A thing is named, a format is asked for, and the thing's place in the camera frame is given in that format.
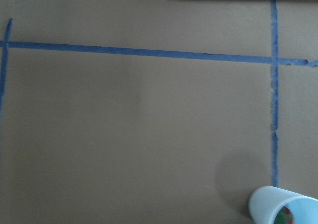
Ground red strawberry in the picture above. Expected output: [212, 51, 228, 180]
[274, 206, 294, 224]

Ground light blue cup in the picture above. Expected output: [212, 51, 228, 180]
[248, 186, 318, 224]

